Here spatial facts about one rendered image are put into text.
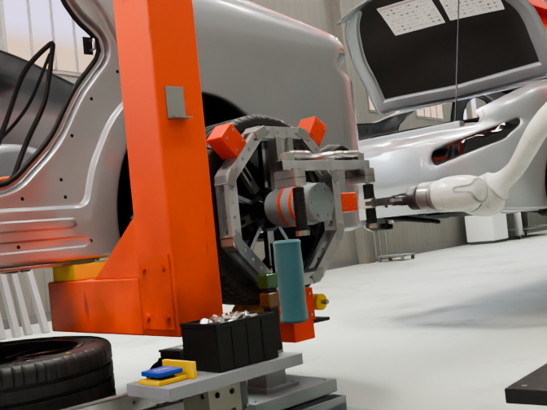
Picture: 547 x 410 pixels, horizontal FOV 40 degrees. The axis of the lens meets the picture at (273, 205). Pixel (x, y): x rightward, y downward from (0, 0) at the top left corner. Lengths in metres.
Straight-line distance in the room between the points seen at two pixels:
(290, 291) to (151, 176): 0.61
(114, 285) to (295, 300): 0.56
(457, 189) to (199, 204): 0.76
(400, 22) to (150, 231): 4.16
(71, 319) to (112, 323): 0.24
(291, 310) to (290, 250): 0.18
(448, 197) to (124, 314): 1.00
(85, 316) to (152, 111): 0.70
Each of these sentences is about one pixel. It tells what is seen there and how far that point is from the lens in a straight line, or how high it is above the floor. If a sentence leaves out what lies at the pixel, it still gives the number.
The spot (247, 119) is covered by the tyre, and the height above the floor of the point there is 1.16.
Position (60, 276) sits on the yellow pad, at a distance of 2.49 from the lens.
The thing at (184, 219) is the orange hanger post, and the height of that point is 0.83.
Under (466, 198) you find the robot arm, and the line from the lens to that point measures 2.26.
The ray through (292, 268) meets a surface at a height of 0.65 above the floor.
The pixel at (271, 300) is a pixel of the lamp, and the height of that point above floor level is 0.59.
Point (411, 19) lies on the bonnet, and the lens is 5.88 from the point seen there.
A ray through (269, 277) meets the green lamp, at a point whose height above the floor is 0.65.
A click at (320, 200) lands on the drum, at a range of 2.42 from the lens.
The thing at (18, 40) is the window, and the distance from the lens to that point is 9.39.
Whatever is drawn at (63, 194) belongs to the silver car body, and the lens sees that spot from 2.45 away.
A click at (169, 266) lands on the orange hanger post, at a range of 1.98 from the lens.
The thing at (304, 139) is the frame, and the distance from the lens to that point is 2.61.
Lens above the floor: 0.77
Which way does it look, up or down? 2 degrees up
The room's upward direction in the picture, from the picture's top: 6 degrees counter-clockwise
